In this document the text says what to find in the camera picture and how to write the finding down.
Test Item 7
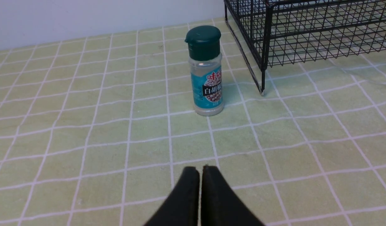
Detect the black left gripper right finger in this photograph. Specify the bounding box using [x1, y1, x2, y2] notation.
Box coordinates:
[201, 165, 264, 226]

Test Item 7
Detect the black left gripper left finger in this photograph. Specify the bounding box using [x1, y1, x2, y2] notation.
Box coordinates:
[144, 166, 200, 226]

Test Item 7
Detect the green-capped pepper shaker bottle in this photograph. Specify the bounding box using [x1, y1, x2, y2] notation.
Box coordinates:
[185, 25, 224, 117]

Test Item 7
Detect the green checkered tablecloth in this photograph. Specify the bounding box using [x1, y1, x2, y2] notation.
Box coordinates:
[0, 18, 386, 226]

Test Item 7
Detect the black wire mesh rack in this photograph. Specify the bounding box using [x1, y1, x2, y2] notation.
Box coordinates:
[224, 0, 386, 95]

